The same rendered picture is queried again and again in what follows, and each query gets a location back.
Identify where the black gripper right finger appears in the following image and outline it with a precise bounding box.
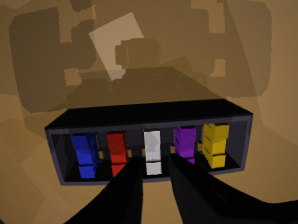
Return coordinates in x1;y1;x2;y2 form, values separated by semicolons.
169;153;298;224

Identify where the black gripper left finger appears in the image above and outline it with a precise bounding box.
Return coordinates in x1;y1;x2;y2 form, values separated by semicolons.
64;156;142;224

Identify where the black fuse block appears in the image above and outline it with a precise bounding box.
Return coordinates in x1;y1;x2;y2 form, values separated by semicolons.
45;99;254;186

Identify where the purple fuse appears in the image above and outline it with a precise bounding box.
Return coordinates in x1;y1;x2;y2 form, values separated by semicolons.
176;125;196;163

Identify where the red fuse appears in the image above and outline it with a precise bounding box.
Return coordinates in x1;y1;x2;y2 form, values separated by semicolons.
108;131;128;177

